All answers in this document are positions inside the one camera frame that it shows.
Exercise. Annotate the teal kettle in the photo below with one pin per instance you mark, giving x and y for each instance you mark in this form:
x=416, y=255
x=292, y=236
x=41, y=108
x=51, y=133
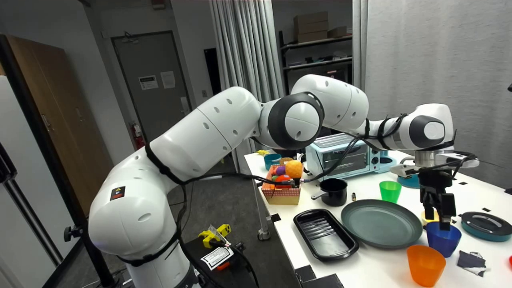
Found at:
x=408, y=180

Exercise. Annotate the blue plastic cup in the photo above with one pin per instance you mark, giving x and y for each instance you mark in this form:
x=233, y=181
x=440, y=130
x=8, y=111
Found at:
x=444, y=242

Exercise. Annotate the grey curtain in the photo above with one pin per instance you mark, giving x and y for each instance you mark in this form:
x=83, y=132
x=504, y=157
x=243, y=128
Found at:
x=246, y=47

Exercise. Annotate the wooden crate of toy fruit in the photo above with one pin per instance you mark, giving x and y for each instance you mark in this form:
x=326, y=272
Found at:
x=281, y=183

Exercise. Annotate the yellow clamp tool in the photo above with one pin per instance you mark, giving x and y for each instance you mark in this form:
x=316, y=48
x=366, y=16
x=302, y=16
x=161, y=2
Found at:
x=212, y=234

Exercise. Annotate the small black pot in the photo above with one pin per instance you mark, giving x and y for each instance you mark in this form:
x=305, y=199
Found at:
x=331, y=192

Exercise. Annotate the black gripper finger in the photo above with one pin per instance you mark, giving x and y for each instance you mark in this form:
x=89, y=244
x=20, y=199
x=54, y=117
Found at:
x=444, y=221
x=427, y=216

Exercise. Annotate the small yellow bowl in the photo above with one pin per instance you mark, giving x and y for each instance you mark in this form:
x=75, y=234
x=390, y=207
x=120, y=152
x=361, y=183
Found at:
x=422, y=220

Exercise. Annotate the small teal cup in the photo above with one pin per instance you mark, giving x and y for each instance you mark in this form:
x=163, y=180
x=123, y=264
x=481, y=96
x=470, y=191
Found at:
x=270, y=159

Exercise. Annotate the orange plastic cup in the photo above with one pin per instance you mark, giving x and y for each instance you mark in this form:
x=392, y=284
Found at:
x=425, y=264

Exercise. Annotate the dark shelf unit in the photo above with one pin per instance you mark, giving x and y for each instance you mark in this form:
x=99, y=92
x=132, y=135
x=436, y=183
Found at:
x=316, y=48

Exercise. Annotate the grey door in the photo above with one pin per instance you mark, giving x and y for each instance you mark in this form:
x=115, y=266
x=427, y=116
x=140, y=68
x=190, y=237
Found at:
x=153, y=77

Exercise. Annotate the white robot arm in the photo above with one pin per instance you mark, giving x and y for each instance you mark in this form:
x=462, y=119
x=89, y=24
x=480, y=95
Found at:
x=129, y=215

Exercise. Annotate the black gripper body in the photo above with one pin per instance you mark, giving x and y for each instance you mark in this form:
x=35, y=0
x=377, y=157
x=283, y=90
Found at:
x=433, y=196

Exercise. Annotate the light blue toaster oven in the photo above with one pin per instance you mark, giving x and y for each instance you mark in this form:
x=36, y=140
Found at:
x=340, y=157

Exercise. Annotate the grey-green oval plate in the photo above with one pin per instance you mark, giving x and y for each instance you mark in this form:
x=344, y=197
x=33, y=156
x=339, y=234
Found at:
x=380, y=224

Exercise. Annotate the green plastic cup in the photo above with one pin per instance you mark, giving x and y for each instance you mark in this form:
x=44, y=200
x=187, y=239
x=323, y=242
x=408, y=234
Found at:
x=390, y=191

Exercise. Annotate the black rectangular tray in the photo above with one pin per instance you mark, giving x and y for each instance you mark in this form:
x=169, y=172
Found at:
x=324, y=236

